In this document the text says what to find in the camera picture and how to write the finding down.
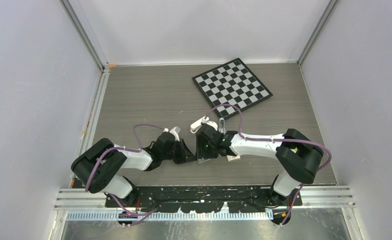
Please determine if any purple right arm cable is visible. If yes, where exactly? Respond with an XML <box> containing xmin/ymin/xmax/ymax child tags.
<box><xmin>204</xmin><ymin>103</ymin><xmax>333</xmax><ymax>200</ymax></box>

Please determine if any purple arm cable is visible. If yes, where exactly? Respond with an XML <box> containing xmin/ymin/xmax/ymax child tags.
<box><xmin>204</xmin><ymin>103</ymin><xmax>333</xmax><ymax>200</ymax></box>
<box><xmin>84</xmin><ymin>124</ymin><xmax>168</xmax><ymax>218</ymax></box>

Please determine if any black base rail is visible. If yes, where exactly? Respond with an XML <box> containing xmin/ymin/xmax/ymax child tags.
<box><xmin>105</xmin><ymin>185</ymin><xmax>302</xmax><ymax>214</ymax></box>

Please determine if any white stapler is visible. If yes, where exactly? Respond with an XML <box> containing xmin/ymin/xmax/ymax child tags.
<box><xmin>190</xmin><ymin>116</ymin><xmax>218</xmax><ymax>134</ymax></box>

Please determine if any grey staple box tray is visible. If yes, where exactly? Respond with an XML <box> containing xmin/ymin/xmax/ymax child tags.
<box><xmin>197</xmin><ymin>158</ymin><xmax>210</xmax><ymax>164</ymax></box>

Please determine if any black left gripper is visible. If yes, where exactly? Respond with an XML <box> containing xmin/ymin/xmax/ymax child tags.
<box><xmin>161</xmin><ymin>138</ymin><xmax>196</xmax><ymax>165</ymax></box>

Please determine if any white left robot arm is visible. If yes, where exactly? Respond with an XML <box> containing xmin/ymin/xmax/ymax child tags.
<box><xmin>71</xmin><ymin>131</ymin><xmax>196</xmax><ymax>207</ymax></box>

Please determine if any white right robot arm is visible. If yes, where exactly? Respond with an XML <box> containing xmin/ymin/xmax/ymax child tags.
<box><xmin>190</xmin><ymin>123</ymin><xmax>324</xmax><ymax>205</ymax></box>

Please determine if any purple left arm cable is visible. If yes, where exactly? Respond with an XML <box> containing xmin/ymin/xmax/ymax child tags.
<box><xmin>84</xmin><ymin>124</ymin><xmax>168</xmax><ymax>218</ymax></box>

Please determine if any black white chessboard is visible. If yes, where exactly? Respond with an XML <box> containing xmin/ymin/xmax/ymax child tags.
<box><xmin>192</xmin><ymin>58</ymin><xmax>273</xmax><ymax>119</ymax></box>

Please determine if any small blue grey stapler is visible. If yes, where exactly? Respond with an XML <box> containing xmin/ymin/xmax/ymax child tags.
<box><xmin>218</xmin><ymin>117</ymin><xmax>225</xmax><ymax>134</ymax></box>

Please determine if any white playing card box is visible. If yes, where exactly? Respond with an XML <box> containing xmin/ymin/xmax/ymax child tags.
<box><xmin>226</xmin><ymin>155</ymin><xmax>241</xmax><ymax>162</ymax></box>

